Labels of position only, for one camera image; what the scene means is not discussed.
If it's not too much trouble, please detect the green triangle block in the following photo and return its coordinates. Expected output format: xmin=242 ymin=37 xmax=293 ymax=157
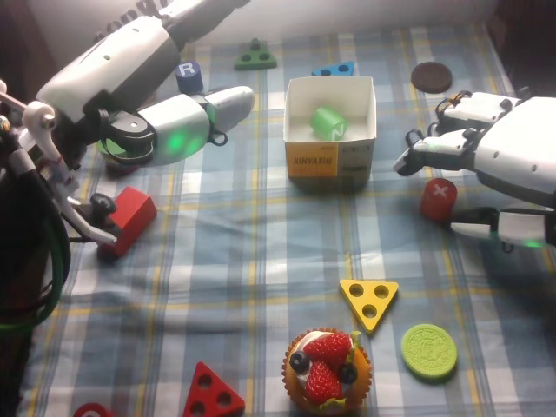
xmin=234 ymin=37 xmax=278 ymax=71

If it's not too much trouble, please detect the blue plaid tablecloth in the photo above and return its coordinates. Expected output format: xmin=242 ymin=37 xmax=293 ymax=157
xmin=17 ymin=23 xmax=556 ymax=417

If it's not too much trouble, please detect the red rectangular block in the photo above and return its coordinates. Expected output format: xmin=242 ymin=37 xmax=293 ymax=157
xmin=97 ymin=186 xmax=158 ymax=261

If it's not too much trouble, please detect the blue cylinder block letter R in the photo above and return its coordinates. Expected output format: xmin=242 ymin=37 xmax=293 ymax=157
xmin=175 ymin=60 xmax=205 ymax=95

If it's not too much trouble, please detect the red round block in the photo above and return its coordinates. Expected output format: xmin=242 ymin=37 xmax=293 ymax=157
xmin=72 ymin=402 xmax=115 ymax=417

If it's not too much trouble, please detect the brown toy cookie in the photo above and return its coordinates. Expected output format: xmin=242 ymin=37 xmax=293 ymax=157
xmin=410 ymin=61 xmax=453 ymax=94

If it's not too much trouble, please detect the blue triangle block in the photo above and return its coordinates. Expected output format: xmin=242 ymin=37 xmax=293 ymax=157
xmin=310 ymin=60 xmax=355 ymax=78

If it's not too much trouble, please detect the green toy cookie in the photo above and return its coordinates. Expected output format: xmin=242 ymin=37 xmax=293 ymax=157
xmin=399 ymin=323 xmax=459 ymax=384

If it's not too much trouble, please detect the yellow triangle block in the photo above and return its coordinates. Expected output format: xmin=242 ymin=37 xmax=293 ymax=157
xmin=338 ymin=278 xmax=400 ymax=334

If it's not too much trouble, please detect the white paper box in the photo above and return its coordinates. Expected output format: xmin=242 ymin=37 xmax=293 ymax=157
xmin=281 ymin=76 xmax=377 ymax=192

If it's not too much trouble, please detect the toy strawberry tart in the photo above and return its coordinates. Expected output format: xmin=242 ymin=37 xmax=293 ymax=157
xmin=281 ymin=329 xmax=374 ymax=412

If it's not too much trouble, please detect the green round toy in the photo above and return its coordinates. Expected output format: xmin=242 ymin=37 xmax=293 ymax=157
xmin=96 ymin=137 xmax=131 ymax=165

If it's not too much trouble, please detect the green cylinder block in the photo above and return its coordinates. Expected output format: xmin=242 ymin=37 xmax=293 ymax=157
xmin=308 ymin=106 xmax=348 ymax=142

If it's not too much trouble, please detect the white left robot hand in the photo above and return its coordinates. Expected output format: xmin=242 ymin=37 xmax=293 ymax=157
xmin=36 ymin=0 xmax=255 ymax=169

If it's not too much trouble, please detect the red cylinder block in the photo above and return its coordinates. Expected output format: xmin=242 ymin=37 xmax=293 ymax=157
xmin=419 ymin=177 xmax=458 ymax=222

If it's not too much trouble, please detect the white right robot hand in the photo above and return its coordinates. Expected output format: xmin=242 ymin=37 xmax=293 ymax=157
xmin=393 ymin=86 xmax=556 ymax=254

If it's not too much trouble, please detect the red triangle block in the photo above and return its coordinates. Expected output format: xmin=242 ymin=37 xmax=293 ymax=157
xmin=182 ymin=361 xmax=247 ymax=417

